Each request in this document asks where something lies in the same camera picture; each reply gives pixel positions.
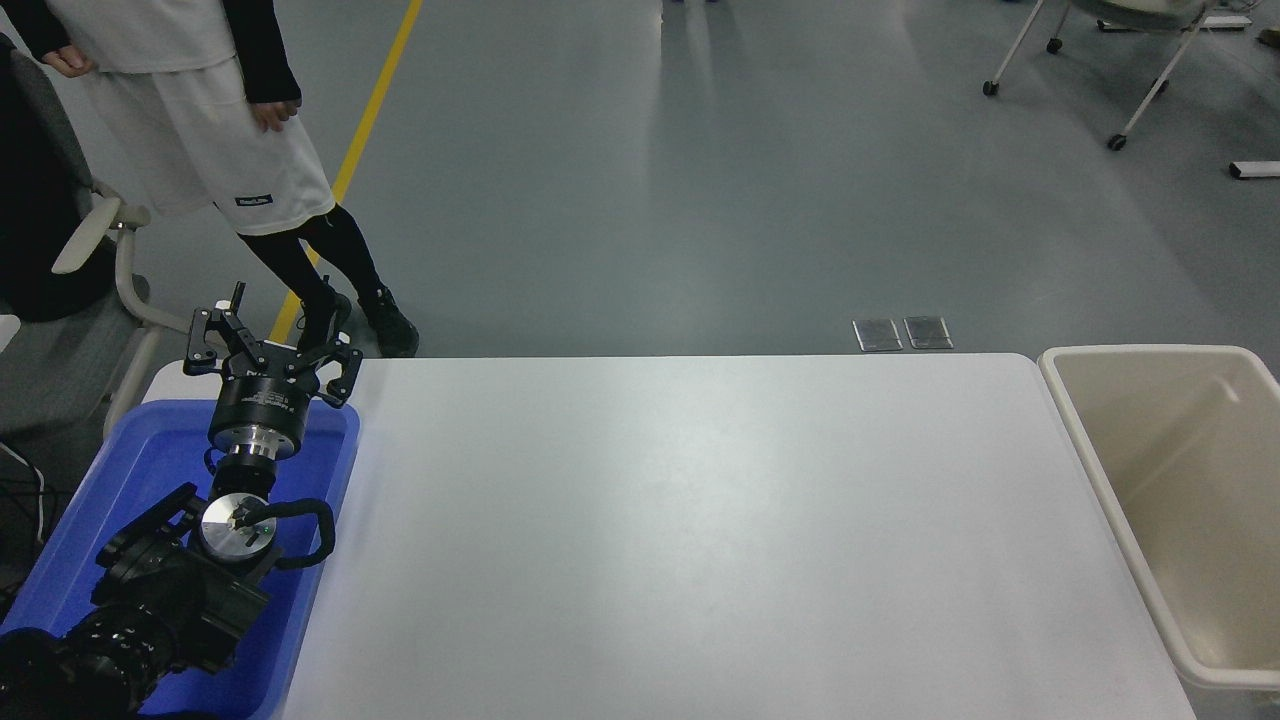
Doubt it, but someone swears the grey office chair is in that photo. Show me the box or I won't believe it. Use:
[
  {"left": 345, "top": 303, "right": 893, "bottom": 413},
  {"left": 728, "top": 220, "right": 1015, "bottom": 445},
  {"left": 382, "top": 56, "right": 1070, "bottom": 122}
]
[{"left": 0, "top": 35, "right": 196, "bottom": 441}]

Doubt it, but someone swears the white-legged wheeled chair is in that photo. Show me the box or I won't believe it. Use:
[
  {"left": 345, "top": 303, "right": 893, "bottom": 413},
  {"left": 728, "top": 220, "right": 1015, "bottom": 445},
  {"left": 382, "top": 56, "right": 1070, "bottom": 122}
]
[{"left": 983, "top": 0, "right": 1251, "bottom": 152}]

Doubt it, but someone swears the person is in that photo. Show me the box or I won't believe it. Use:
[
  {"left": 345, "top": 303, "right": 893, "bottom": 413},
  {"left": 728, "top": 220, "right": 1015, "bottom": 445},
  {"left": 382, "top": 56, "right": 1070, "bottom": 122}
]
[{"left": 0, "top": 0, "right": 421, "bottom": 359}]

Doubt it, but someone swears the large pale bin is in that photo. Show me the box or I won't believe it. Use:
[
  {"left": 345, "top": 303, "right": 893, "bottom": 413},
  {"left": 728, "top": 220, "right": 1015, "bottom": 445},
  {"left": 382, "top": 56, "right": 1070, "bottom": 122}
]
[{"left": 1038, "top": 345, "right": 1280, "bottom": 691}]

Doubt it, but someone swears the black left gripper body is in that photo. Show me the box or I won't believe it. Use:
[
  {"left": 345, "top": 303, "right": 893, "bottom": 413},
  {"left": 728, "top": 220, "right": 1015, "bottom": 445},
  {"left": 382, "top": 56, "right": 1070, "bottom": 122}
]
[{"left": 209, "top": 365, "right": 316, "bottom": 438}]

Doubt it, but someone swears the person's left hand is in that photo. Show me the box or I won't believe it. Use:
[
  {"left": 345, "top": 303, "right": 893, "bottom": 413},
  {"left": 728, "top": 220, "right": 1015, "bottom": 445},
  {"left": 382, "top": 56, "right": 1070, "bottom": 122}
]
[{"left": 248, "top": 98, "right": 301, "bottom": 133}]

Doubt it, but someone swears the blue plastic tray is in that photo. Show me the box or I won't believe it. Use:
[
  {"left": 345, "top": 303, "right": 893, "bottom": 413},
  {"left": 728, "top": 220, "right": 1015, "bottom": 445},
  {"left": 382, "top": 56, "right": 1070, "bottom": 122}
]
[{"left": 0, "top": 400, "right": 361, "bottom": 720}]

